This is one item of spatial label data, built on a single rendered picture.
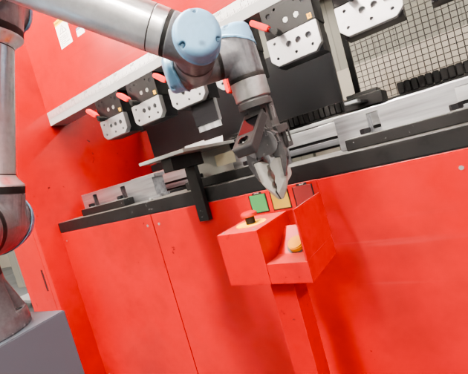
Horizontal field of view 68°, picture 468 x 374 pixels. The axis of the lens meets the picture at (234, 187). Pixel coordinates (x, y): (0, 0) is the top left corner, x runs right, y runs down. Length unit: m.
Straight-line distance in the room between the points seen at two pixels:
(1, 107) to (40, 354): 0.42
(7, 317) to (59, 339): 0.08
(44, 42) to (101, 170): 0.63
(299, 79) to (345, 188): 0.81
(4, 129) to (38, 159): 1.04
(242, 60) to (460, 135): 0.47
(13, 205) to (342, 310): 0.81
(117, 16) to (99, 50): 0.96
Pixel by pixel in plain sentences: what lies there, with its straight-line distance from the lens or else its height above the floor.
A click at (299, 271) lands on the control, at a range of 0.72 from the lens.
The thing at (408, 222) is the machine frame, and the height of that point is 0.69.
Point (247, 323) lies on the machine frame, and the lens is 1.20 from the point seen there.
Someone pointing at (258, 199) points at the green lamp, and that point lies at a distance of 0.89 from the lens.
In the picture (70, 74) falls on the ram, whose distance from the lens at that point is 1.71.
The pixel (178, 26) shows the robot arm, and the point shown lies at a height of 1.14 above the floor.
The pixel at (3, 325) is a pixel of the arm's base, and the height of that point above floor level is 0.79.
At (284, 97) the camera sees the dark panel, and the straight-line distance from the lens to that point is 1.64.
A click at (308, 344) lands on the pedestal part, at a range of 0.87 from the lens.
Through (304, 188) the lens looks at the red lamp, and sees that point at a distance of 0.83.
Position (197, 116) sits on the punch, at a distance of 1.25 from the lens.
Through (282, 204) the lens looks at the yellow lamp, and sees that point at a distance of 0.86.
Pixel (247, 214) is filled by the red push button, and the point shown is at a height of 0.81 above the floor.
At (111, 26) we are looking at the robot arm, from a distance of 0.61.
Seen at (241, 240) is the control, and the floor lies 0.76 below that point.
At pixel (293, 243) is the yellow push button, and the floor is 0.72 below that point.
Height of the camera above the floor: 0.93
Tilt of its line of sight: 4 degrees down
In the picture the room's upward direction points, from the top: 16 degrees counter-clockwise
